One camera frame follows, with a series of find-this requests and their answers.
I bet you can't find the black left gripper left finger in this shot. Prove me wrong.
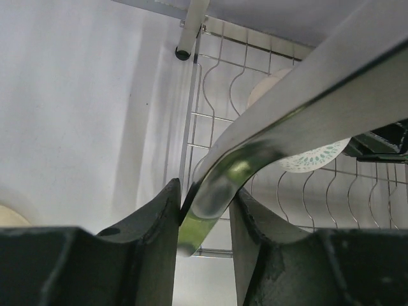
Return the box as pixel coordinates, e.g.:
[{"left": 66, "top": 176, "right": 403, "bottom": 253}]
[{"left": 1, "top": 178, "right": 181, "bottom": 305}]

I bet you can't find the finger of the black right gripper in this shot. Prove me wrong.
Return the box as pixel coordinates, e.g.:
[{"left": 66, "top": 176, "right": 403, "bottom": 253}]
[{"left": 342, "top": 120, "right": 407, "bottom": 162}]

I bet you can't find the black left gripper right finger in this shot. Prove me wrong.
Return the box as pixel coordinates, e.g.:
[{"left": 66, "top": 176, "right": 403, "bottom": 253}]
[{"left": 229, "top": 190, "right": 407, "bottom": 305}]

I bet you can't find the stainless steel dish rack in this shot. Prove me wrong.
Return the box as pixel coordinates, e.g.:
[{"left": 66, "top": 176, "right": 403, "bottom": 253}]
[{"left": 164, "top": 0, "right": 408, "bottom": 259}]

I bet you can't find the teal patterned white bowl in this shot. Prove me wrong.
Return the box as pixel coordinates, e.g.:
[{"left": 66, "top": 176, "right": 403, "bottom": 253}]
[{"left": 247, "top": 68, "right": 351, "bottom": 173}]

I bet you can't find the cream plate with floral print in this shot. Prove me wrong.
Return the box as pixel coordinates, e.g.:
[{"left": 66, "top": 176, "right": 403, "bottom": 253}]
[{"left": 0, "top": 205, "right": 31, "bottom": 228}]

